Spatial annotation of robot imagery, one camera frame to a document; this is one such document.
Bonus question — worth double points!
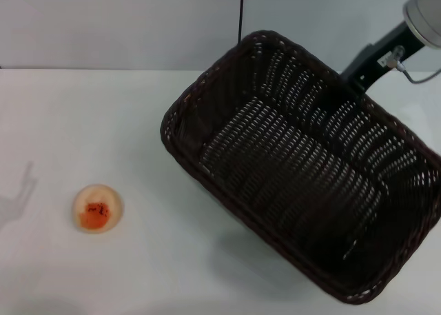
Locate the black vertical wall strip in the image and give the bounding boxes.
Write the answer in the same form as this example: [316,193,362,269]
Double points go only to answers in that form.
[236,0,246,45]

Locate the dark brown woven basket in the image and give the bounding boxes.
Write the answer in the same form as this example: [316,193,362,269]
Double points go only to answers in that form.
[159,30,441,305]

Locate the round bun with orange filling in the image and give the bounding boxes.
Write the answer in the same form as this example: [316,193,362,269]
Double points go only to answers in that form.
[71,183,125,234]

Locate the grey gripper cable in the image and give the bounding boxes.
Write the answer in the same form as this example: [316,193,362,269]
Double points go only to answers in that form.
[387,45,441,85]

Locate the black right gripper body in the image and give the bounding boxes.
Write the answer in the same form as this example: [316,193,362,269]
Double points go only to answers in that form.
[339,21,427,96]

